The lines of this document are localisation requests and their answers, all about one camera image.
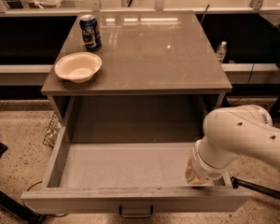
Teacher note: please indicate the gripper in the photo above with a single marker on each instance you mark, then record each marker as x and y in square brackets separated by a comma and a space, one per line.
[202, 169]

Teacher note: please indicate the grey top drawer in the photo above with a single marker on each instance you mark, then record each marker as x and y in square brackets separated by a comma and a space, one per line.
[127, 155]

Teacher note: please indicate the clear plastic water bottle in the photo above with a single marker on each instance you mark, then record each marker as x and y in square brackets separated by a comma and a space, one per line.
[221, 51]

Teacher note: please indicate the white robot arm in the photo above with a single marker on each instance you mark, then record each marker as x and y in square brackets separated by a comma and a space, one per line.
[229, 133]

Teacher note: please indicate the wire basket with items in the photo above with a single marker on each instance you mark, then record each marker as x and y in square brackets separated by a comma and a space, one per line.
[52, 132]

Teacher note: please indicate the white bowl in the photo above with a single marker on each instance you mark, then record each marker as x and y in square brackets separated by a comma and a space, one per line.
[78, 67]

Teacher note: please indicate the black table leg right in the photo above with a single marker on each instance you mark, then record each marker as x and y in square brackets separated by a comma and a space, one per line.
[278, 104]

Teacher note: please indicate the black chair leg with caster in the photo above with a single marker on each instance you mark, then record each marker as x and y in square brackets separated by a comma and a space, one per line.
[236, 183]

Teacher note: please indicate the grey drawer cabinet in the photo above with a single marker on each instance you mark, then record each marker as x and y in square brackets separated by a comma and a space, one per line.
[147, 52]

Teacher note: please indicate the black stand leg left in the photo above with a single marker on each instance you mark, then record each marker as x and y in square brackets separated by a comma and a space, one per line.
[20, 211]

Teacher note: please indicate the blue soda can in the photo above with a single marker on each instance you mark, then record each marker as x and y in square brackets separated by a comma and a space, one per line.
[90, 32]

